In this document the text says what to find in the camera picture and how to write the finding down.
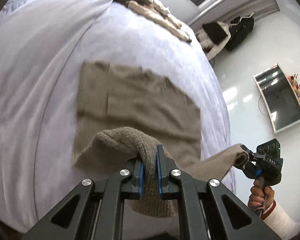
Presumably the beige striped garment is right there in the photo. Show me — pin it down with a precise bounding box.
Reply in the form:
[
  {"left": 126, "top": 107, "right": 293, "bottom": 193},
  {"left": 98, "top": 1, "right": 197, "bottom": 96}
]
[{"left": 114, "top": 0, "right": 192, "bottom": 43}]

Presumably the lavender embossed bedspread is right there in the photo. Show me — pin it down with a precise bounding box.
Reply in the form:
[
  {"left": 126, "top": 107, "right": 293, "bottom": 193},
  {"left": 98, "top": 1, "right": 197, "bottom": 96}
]
[{"left": 0, "top": 0, "right": 231, "bottom": 233}]

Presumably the white sleeve forearm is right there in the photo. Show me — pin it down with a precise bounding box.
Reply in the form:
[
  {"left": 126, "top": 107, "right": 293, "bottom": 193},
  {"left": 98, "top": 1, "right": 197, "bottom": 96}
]
[{"left": 261, "top": 201, "right": 300, "bottom": 239}]

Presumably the grey curtain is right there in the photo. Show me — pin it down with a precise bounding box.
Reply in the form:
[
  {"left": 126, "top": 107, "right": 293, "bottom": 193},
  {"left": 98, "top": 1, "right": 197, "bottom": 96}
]
[{"left": 187, "top": 0, "right": 279, "bottom": 31}]

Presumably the black bag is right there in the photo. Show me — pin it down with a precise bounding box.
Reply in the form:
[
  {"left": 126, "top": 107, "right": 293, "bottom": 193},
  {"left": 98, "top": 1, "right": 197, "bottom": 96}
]
[{"left": 202, "top": 12, "right": 255, "bottom": 51}]

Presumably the brown knit sweater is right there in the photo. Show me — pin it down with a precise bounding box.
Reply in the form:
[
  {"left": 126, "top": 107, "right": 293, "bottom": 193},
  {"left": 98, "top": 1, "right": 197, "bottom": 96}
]
[{"left": 72, "top": 61, "right": 248, "bottom": 218}]

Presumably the beige fluffy clothes pile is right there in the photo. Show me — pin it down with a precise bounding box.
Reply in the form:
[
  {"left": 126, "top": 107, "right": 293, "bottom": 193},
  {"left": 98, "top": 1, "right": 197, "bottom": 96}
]
[{"left": 196, "top": 22, "right": 231, "bottom": 61}]

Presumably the person's right hand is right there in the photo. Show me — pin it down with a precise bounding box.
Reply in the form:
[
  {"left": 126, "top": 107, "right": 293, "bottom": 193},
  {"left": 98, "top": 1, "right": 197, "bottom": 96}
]
[{"left": 248, "top": 180, "right": 275, "bottom": 212}]

